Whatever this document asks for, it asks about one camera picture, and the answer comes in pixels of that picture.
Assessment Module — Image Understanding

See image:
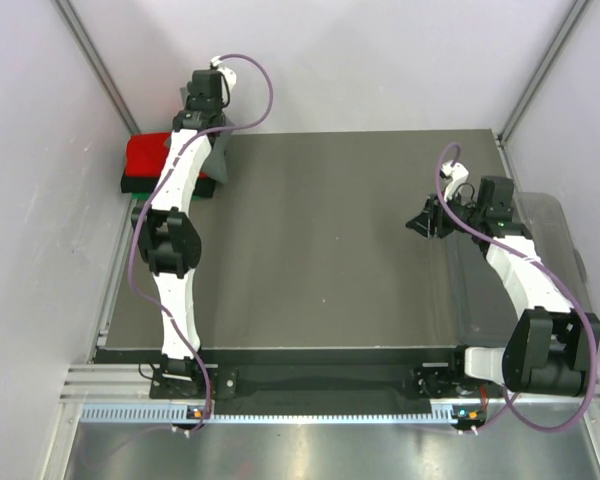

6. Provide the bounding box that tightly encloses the green folded t shirt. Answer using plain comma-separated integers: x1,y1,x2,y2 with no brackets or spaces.
131,190,213,202

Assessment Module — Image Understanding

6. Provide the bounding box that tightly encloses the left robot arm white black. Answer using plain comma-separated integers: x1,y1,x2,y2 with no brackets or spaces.
132,67,237,399

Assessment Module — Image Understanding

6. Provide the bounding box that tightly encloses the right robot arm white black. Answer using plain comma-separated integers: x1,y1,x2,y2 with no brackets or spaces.
406,173,600,397

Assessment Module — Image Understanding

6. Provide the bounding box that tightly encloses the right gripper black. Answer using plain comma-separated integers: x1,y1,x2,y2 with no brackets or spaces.
406,186,485,240

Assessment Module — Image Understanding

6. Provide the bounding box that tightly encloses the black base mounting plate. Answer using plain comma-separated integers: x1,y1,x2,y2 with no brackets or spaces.
129,348,511,414

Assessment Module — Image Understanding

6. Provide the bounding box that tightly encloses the right corner aluminium post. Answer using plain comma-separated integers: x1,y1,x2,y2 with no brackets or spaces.
496,0,592,147

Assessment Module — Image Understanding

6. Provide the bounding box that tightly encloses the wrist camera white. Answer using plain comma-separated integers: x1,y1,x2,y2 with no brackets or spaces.
439,160,469,201
210,56,237,106

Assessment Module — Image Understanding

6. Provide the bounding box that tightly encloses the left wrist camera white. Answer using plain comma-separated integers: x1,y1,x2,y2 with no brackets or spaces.
210,56,237,106

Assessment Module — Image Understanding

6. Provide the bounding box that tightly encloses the red folded t shirt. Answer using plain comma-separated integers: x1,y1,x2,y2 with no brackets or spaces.
124,132,170,179

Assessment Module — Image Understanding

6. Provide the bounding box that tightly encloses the grey t shirt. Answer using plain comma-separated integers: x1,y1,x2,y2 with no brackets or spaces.
172,82,233,184

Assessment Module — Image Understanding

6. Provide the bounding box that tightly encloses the corner aluminium post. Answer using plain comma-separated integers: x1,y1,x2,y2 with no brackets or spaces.
496,0,592,147
51,0,140,135

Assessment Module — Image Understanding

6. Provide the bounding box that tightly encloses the black folded t shirt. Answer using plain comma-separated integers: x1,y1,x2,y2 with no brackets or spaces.
120,174,217,195

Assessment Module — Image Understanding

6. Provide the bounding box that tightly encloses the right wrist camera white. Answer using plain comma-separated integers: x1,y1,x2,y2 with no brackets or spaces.
439,160,469,201

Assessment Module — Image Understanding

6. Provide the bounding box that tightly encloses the left corner aluminium post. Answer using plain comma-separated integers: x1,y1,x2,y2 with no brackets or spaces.
51,0,140,135

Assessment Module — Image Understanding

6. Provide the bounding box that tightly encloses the aluminium frame rail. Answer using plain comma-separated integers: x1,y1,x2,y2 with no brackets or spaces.
61,364,455,412

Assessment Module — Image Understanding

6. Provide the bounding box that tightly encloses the slotted cable duct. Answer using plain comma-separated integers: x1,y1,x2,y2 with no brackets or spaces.
80,403,486,425

